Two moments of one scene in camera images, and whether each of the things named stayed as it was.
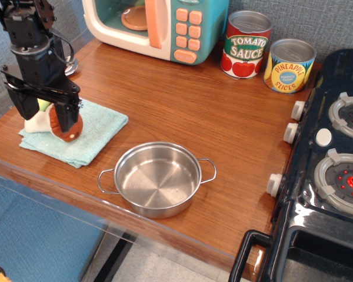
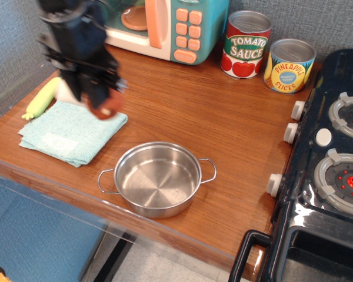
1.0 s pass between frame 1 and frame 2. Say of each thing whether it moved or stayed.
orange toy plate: stayed
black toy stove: stayed
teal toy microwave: stayed
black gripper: moved
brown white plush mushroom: moved
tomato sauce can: stayed
